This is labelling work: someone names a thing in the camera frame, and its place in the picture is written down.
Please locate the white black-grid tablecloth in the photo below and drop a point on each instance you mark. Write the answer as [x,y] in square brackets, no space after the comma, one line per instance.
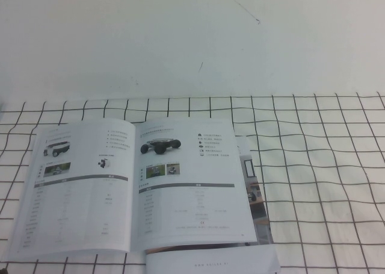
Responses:
[316,165]

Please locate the small dark object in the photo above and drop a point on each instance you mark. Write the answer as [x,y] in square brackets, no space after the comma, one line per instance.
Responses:
[3,271]

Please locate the white product catalogue book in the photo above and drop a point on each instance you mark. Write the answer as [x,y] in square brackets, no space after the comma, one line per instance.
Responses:
[186,201]

